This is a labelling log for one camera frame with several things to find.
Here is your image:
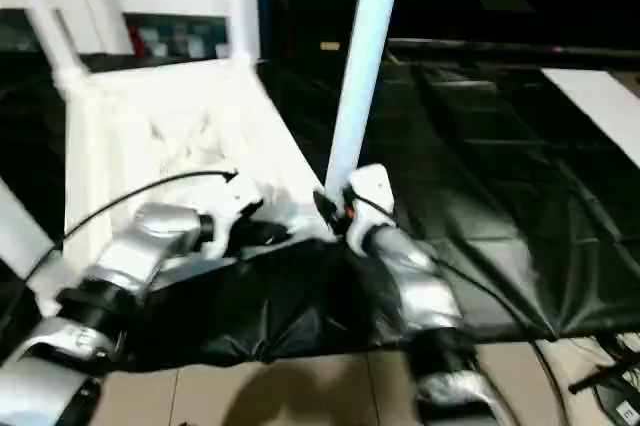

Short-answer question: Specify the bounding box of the black plastic mat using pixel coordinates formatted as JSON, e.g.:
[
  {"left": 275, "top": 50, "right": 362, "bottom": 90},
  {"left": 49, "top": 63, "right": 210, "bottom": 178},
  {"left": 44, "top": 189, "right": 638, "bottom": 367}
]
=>
[{"left": 0, "top": 35, "right": 640, "bottom": 375}]

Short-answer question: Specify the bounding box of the white flat board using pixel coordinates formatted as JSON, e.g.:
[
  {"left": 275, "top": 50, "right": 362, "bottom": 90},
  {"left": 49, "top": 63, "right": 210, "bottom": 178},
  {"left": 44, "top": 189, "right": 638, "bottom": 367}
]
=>
[{"left": 540, "top": 68, "right": 640, "bottom": 167}]

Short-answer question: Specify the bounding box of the black metal floor stand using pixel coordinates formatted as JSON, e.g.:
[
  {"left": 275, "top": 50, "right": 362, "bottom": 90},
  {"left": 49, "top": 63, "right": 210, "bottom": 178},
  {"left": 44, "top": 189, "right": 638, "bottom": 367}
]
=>
[{"left": 568, "top": 360, "right": 640, "bottom": 395}]

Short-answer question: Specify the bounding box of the black power adapter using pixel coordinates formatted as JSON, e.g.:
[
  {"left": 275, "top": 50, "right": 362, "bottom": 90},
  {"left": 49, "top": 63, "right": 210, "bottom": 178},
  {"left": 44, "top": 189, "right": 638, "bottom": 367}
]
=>
[{"left": 597, "top": 375, "right": 640, "bottom": 425}]

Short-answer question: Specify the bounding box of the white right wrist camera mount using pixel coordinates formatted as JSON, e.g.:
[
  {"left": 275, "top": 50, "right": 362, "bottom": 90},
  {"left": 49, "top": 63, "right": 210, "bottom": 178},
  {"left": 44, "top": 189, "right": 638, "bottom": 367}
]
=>
[{"left": 344, "top": 164, "right": 396, "bottom": 253}]

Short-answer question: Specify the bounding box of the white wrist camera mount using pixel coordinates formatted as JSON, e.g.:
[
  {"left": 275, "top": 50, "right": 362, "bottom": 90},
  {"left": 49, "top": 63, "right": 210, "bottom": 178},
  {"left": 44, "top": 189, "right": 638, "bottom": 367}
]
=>
[
  {"left": 344, "top": 164, "right": 396, "bottom": 253},
  {"left": 209, "top": 180, "right": 265, "bottom": 257}
]

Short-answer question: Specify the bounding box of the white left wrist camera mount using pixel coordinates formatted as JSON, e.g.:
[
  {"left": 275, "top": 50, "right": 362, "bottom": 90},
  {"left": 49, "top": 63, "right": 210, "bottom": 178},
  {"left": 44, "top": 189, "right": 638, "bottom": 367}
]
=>
[{"left": 209, "top": 180, "right": 265, "bottom": 257}]

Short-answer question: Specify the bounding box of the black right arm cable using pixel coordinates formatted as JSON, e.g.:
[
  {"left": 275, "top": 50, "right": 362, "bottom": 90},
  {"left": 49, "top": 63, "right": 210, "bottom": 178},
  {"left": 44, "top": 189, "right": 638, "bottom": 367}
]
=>
[{"left": 349, "top": 190, "right": 566, "bottom": 426}]

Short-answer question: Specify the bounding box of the black floor cable bundle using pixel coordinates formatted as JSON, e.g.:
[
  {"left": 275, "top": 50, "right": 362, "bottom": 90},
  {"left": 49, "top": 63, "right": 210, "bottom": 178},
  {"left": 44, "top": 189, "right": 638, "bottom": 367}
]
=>
[{"left": 564, "top": 333, "right": 640, "bottom": 372}]

